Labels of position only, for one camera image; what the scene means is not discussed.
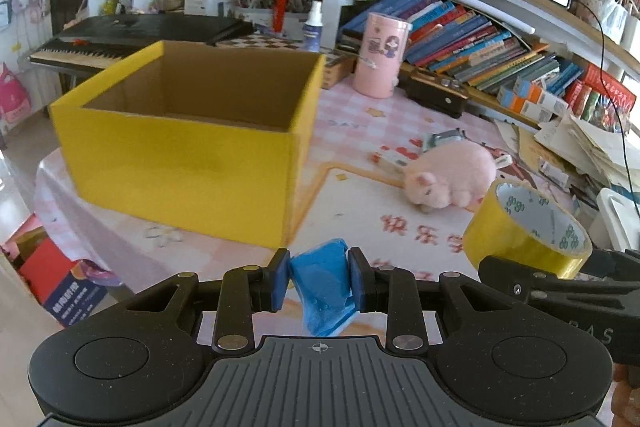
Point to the pink cartoon desk mat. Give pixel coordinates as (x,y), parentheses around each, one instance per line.
(343,194)

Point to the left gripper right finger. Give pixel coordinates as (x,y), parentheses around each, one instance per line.
(393,292)

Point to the pink backpack on wall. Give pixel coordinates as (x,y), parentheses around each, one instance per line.
(14,98)

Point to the yellow cardboard box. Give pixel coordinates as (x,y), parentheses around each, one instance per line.
(205,139)

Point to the pen holder with brushes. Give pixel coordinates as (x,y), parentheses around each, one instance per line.
(261,12)

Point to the white device at edge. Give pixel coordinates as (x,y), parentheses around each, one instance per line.
(616,226)

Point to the red and blue carton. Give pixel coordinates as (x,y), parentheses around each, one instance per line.
(69,290)

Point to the orange white medicine box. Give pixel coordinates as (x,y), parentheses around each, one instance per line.
(531,101)

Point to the red marker bottle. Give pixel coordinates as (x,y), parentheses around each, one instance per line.
(278,15)

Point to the dark brown wooden box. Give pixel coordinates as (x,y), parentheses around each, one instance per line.
(437,92)

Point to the stack of loose papers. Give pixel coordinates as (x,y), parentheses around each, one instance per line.
(584,152)

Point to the blue plastic bag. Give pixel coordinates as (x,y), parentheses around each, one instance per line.
(321,279)

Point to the white spray bottle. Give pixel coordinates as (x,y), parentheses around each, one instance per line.
(312,28)

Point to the pink cylindrical canister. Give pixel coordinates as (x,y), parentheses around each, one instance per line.
(382,52)

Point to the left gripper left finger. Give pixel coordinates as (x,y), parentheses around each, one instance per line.
(245,291)

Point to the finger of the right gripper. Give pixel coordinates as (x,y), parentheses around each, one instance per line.
(525,279)

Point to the yellow tape roll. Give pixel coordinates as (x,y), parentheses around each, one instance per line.
(518,223)

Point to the pink plush pig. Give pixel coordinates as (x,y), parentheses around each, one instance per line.
(455,174)

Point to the black electronic keyboard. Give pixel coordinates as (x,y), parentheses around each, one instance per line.
(98,42)

